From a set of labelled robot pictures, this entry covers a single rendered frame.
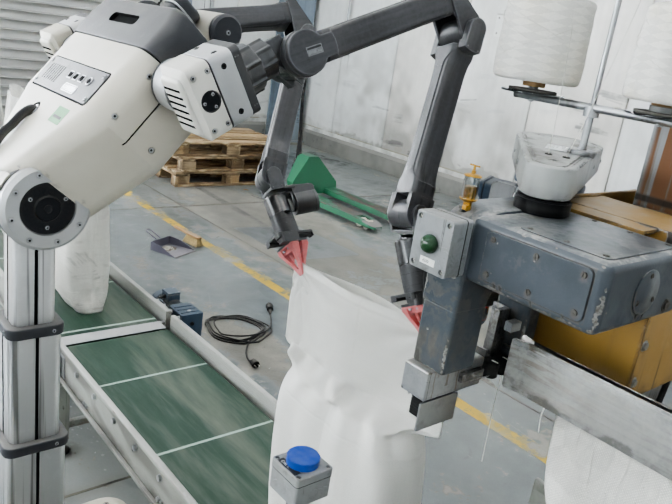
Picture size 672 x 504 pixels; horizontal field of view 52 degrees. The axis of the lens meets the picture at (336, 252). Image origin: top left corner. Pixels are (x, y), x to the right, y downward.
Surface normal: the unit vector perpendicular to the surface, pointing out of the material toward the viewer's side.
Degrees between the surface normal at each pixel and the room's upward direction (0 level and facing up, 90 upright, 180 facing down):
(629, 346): 90
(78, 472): 0
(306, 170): 75
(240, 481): 0
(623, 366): 90
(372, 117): 90
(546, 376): 90
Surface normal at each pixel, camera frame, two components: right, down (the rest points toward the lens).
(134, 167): 0.19, 0.69
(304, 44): 0.51, 0.07
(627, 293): 0.63, 0.32
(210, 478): 0.14, -0.94
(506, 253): -0.77, 0.09
